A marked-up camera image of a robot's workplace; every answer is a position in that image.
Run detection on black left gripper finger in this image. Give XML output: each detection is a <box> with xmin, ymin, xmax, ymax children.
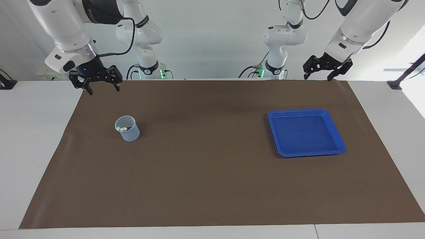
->
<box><xmin>303</xmin><ymin>55</ymin><xmax>321</xmax><ymax>80</ymax></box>
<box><xmin>327</xmin><ymin>59</ymin><xmax>353</xmax><ymax>82</ymax></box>

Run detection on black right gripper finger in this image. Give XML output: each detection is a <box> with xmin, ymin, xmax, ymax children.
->
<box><xmin>106</xmin><ymin>65</ymin><xmax>123</xmax><ymax>92</ymax></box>
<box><xmin>69</xmin><ymin>71</ymin><xmax>94</xmax><ymax>96</ymax></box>

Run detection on blue plastic tray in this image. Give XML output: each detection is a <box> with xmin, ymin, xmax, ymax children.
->
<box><xmin>268</xmin><ymin>109</ymin><xmax>347</xmax><ymax>157</ymax></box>

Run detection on white power strip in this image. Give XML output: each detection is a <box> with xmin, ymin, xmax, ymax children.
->
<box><xmin>36</xmin><ymin>68</ymin><xmax>58</xmax><ymax>81</ymax></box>

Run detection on black clamp with pole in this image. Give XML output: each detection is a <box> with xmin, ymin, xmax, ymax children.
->
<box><xmin>387</xmin><ymin>53</ymin><xmax>425</xmax><ymax>90</ymax></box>

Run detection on translucent plastic cup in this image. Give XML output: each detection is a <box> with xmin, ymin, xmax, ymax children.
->
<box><xmin>115</xmin><ymin>115</ymin><xmax>140</xmax><ymax>142</ymax></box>

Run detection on black table clamp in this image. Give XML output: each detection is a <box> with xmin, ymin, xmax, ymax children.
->
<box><xmin>0</xmin><ymin>69</ymin><xmax>18</xmax><ymax>90</ymax></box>

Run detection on brown table mat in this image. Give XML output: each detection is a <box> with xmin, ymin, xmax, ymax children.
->
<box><xmin>19</xmin><ymin>80</ymin><xmax>425</xmax><ymax>229</ymax></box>

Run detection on black base cable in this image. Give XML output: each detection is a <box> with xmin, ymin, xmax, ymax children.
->
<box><xmin>238</xmin><ymin>50</ymin><xmax>270</xmax><ymax>78</ymax></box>
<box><xmin>126</xmin><ymin>64</ymin><xmax>140</xmax><ymax>80</ymax></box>

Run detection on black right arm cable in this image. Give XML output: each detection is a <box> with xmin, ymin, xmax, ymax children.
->
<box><xmin>98</xmin><ymin>17</ymin><xmax>136</xmax><ymax>58</ymax></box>

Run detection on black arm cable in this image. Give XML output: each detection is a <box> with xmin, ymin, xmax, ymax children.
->
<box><xmin>362</xmin><ymin>20</ymin><xmax>390</xmax><ymax>49</ymax></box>
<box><xmin>98</xmin><ymin>17</ymin><xmax>136</xmax><ymax>58</ymax></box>

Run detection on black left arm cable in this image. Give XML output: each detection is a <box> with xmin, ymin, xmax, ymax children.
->
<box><xmin>362</xmin><ymin>20</ymin><xmax>390</xmax><ymax>49</ymax></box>

